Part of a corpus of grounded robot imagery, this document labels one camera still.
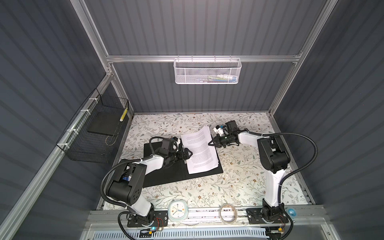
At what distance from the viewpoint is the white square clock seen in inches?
28.9

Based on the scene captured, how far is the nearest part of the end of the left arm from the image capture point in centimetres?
74

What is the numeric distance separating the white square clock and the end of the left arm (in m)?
0.21
